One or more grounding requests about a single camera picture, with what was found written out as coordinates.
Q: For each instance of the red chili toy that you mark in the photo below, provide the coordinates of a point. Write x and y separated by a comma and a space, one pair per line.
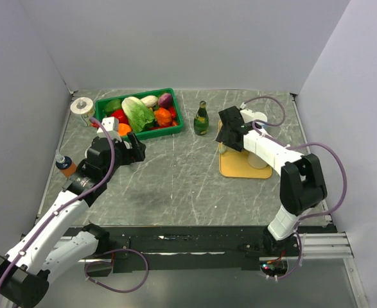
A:
173, 114

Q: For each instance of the green glass bottle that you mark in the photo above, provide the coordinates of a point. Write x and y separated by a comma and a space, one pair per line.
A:
201, 120

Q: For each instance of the orange spray bottle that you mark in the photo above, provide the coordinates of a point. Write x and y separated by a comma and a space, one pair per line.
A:
64, 164

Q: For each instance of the green bell pepper toy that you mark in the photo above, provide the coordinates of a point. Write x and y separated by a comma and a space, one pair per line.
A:
112, 106

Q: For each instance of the red bell pepper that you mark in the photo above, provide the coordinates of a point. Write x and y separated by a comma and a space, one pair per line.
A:
120, 116

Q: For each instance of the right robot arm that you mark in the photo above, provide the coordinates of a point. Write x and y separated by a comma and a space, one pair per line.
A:
302, 184

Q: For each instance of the green mug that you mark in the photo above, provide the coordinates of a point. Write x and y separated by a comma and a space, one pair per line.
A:
222, 148

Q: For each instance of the cream ribbed mug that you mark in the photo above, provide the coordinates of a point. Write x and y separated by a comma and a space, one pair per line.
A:
256, 162

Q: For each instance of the green napa cabbage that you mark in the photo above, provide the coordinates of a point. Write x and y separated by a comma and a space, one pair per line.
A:
140, 117

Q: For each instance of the yellow tray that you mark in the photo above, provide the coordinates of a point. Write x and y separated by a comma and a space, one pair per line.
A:
234, 164

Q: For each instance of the purple onion toy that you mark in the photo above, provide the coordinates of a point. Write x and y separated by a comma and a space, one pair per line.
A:
165, 101

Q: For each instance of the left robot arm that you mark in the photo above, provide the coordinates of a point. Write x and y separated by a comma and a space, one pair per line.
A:
27, 269

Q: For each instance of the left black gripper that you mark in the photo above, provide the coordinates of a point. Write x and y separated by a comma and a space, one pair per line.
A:
137, 147

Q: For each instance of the orange pumpkin toy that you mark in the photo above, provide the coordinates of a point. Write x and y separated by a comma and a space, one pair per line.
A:
163, 117

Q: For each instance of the green plastic crate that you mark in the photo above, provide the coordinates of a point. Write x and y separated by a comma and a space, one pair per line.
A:
156, 131

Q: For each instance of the white green paper cup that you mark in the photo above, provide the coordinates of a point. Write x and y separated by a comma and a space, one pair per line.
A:
83, 109

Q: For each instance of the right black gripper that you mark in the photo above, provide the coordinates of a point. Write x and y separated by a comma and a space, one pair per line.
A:
221, 137

